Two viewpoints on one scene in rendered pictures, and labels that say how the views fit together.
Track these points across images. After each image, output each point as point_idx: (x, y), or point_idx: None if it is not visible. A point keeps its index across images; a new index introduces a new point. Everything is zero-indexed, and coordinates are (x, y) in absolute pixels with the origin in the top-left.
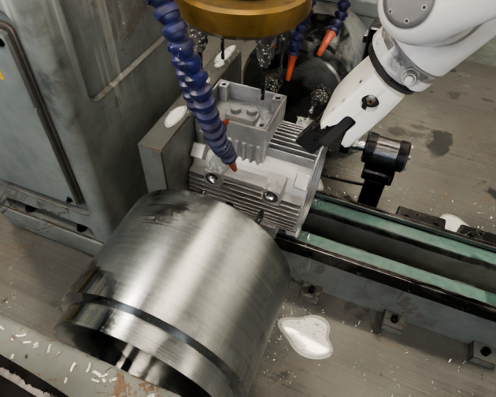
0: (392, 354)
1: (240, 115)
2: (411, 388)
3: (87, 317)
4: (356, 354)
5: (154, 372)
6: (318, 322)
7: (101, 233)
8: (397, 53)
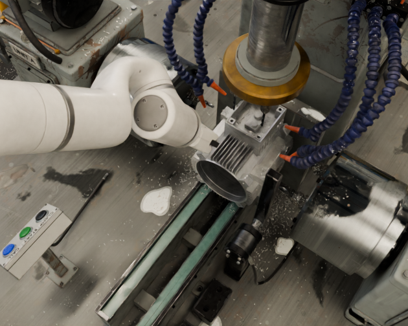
0: (130, 246)
1: (252, 118)
2: (107, 247)
3: (130, 40)
4: (136, 224)
5: None
6: (162, 209)
7: None
8: None
